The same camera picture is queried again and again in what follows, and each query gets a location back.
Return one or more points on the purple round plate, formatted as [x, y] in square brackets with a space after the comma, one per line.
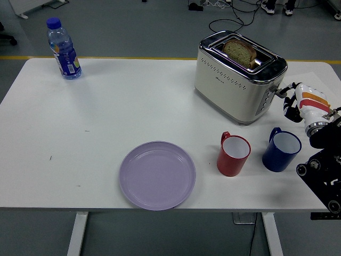
[157, 176]

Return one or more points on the white furniture foot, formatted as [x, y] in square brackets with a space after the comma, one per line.
[24, 6]

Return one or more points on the white table leg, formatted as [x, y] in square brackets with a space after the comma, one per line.
[77, 234]
[273, 234]

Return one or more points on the blue mug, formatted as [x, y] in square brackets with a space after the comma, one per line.
[275, 160]

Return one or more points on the person's black white shoe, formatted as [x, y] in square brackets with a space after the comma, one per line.
[289, 9]
[267, 8]

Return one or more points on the black table control panel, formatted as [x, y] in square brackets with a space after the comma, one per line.
[319, 216]

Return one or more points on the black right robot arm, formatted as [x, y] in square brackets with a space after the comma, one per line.
[325, 170]

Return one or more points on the clear plastic bracket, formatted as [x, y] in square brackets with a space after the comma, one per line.
[242, 218]

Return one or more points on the grey furniture base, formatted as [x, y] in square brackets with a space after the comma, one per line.
[337, 13]

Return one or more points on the water bottle with blue cap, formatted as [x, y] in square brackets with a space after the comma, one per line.
[65, 53]

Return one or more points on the slice of toast bread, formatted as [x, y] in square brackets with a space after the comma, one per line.
[238, 52]

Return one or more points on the red mug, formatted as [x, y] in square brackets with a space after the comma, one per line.
[229, 165]

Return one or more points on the black power adapter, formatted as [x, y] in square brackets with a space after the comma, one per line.
[195, 7]

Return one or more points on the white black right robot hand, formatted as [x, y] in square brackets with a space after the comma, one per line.
[311, 106]

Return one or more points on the cream and chrome toaster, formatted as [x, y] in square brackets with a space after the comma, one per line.
[226, 90]

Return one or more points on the black office chair base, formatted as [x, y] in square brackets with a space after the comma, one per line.
[8, 37]

